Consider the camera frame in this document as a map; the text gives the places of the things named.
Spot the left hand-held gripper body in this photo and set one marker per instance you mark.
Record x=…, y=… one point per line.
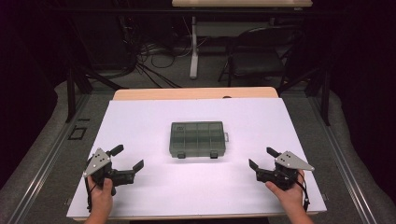
x=100, y=163

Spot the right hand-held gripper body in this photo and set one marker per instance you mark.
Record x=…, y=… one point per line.
x=288, y=161

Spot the translucent grey compartment box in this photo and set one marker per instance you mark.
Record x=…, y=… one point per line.
x=196, y=140

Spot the person's left hand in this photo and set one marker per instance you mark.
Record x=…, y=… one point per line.
x=100, y=197

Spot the person's right hand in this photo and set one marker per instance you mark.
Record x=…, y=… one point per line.
x=289, y=197

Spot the white board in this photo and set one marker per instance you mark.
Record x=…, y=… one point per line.
x=193, y=186

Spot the black metal stand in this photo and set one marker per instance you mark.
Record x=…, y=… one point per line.
x=320, y=87
x=77, y=81

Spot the wooden table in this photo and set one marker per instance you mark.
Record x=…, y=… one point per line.
x=193, y=93

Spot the black chair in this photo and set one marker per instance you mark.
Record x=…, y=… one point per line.
x=257, y=53

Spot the white desk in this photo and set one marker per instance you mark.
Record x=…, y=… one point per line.
x=230, y=18

